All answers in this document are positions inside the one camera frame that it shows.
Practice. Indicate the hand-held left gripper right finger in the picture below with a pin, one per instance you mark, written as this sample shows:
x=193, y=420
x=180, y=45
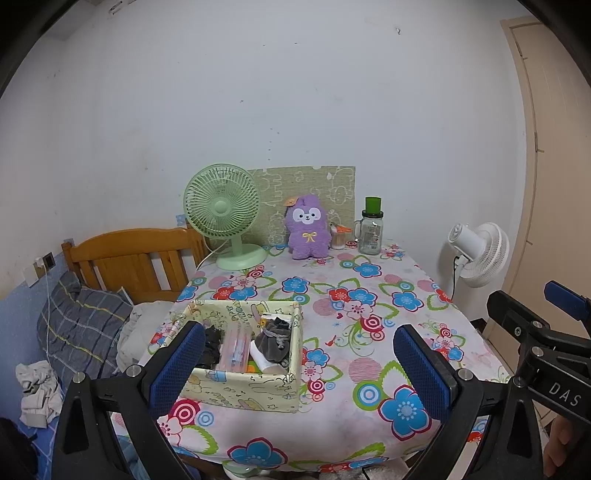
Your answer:
x=422, y=369

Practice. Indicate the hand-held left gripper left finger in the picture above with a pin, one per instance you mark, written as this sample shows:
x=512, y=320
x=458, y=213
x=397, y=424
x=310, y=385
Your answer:
x=180, y=364

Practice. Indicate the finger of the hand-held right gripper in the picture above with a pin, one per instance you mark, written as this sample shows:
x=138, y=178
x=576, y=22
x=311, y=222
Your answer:
x=568, y=297
x=508, y=309

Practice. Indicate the black plastic bag roll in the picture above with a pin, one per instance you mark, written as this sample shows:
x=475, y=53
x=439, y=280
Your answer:
x=212, y=346

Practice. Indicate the clear face mask pack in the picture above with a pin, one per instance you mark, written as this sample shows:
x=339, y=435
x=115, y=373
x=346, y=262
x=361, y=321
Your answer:
x=235, y=348

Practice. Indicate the yellow fabric storage box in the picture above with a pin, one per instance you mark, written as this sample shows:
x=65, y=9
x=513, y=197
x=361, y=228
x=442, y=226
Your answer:
x=240, y=392

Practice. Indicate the white roll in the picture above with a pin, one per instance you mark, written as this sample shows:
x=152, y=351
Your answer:
x=265, y=364

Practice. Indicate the small colourful snack packet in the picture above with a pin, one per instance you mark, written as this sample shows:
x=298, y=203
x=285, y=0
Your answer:
x=268, y=317

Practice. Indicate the person's right hand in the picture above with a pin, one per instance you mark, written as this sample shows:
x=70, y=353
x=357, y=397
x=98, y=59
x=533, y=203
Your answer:
x=558, y=443

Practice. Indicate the white grey blanket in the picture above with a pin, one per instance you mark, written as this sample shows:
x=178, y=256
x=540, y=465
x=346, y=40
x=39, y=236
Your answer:
x=138, y=332

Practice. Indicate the floral tablecloth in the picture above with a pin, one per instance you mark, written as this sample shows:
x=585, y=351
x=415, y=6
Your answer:
x=369, y=350

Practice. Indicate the white standing fan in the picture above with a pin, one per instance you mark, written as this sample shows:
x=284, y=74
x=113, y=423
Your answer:
x=487, y=254

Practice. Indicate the grey plaid pillow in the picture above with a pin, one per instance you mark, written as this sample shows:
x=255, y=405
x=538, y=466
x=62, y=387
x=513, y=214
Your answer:
x=78, y=323

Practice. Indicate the beige door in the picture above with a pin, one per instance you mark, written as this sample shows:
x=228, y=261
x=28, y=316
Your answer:
x=554, y=184

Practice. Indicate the wooden bed headboard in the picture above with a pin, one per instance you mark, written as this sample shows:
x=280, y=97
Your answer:
x=129, y=247

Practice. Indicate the glass jar with green lid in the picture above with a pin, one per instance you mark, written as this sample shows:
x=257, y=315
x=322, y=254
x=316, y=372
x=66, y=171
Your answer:
x=369, y=235

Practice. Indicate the crumpled light cloth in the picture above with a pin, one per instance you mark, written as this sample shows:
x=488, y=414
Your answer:
x=37, y=392

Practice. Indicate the cotton swab container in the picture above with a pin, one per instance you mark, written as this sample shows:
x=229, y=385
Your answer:
x=339, y=237

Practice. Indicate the blue checked bedsheet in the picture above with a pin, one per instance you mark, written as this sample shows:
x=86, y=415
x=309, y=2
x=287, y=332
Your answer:
x=41, y=443

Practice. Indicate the green desk fan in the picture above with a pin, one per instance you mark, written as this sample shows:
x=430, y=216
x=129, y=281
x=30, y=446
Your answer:
x=220, y=207

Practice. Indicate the purple plush toy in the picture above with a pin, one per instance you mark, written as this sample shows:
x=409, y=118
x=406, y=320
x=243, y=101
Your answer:
x=307, y=230

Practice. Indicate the dark cloth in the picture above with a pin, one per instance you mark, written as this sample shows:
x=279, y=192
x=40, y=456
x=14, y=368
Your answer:
x=14, y=452

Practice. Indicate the green patterned foam board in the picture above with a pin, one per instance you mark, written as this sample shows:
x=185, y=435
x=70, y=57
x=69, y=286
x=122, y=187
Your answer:
x=332, y=184

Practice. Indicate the blue wall sticker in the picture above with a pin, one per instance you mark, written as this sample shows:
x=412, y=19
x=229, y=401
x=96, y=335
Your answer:
x=180, y=219

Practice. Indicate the dark wall socket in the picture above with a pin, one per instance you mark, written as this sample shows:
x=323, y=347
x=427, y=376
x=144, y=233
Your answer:
x=49, y=261

